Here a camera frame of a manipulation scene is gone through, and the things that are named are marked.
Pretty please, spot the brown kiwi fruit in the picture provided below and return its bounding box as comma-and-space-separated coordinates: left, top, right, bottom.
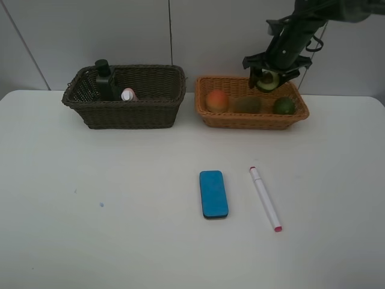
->
233, 96, 262, 114

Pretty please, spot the white pink-tipped marker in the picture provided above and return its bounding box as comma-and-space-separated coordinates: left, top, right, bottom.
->
250, 167, 283, 232

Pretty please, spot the green whole avocado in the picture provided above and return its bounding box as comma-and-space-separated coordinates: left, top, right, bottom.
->
273, 97, 296, 115

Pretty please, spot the orange wicker basket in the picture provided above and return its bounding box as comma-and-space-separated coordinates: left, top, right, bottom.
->
195, 76, 309, 130

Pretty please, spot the halved avocado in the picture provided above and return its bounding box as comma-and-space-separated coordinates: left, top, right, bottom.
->
256, 70, 280, 92

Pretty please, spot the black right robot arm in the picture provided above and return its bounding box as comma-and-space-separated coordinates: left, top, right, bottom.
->
242, 0, 384, 93

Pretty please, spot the dark brown wicker basket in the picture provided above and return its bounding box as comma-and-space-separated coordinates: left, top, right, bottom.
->
62, 64, 186, 129

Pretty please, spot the blue whiteboard eraser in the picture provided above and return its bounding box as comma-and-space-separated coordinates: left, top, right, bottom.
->
199, 170, 229, 219

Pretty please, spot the pink plastic bottle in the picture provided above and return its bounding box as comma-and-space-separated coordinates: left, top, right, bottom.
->
121, 88, 138, 101

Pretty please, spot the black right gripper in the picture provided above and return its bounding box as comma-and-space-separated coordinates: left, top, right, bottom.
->
242, 52, 312, 89

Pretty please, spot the black square bottle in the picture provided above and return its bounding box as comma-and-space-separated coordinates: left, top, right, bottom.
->
95, 59, 121, 101

